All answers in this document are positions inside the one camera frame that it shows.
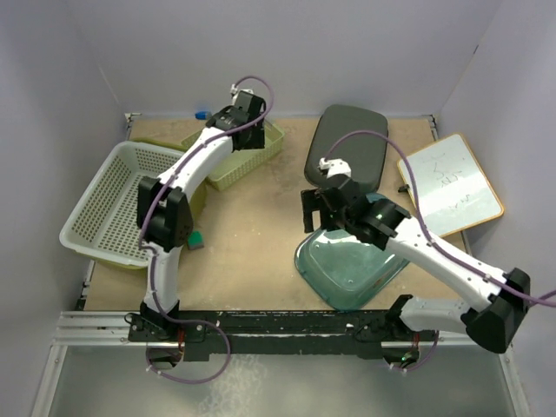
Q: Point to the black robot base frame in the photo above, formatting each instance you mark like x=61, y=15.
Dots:
x=366, y=334

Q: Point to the whiteboard with wooden frame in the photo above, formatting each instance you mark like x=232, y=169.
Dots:
x=449, y=186

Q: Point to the light green small basket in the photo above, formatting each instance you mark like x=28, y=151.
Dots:
x=241, y=163

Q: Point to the olive green plastic tub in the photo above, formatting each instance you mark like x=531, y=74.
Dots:
x=195, y=195

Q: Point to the grey plastic tub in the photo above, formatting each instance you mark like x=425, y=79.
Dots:
x=365, y=154

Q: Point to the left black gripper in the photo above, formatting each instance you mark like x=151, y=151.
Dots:
x=257, y=139

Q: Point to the white perforated plastic basket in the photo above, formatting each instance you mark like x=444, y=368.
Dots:
x=102, y=226

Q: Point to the green sponge block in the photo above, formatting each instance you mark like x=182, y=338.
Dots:
x=195, y=241

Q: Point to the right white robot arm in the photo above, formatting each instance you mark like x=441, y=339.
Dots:
x=493, y=302

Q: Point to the blue small object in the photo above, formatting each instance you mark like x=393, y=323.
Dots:
x=203, y=115

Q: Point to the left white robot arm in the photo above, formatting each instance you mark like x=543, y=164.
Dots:
x=160, y=306

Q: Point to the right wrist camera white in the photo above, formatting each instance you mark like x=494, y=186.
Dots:
x=333, y=167

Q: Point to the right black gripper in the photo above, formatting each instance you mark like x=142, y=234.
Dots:
x=312, y=201

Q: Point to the teal transparent plastic tub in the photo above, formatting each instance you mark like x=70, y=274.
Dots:
x=344, y=272

